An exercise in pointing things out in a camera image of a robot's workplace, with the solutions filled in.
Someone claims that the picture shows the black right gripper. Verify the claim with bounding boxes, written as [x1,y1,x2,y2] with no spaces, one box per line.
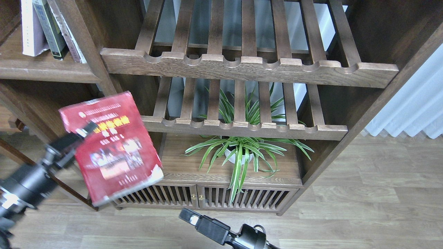
[179,208,269,249]

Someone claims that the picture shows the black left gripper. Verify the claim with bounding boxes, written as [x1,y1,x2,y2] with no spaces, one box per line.
[1,122,98,211]

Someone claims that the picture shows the red thick book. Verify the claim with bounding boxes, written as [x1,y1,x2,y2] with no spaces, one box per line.
[59,91,164,207]

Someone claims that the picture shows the pale purple paperback book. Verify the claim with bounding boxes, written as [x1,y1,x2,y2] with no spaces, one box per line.
[21,0,49,57]

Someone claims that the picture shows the black green cover book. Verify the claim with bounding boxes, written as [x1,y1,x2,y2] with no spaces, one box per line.
[32,0,69,60]

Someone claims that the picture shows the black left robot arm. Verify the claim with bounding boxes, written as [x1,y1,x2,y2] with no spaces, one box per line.
[0,121,98,249]

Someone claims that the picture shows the wooden furniture at left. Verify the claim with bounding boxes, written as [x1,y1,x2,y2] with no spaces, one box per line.
[0,104,99,211]

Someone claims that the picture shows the white plant pot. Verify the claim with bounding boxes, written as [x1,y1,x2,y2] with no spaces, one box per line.
[222,146,246,165]

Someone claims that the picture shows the green spider plant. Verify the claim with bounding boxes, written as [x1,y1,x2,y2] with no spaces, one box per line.
[182,90,314,204]

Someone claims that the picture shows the worn white upright book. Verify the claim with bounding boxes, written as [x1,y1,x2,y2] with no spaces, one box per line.
[48,0,87,64]

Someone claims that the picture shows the dark wooden bookshelf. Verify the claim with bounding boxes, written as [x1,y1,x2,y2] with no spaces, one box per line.
[1,0,442,215]

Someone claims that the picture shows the white curtain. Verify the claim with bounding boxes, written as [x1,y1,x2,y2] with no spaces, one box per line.
[362,45,443,139]

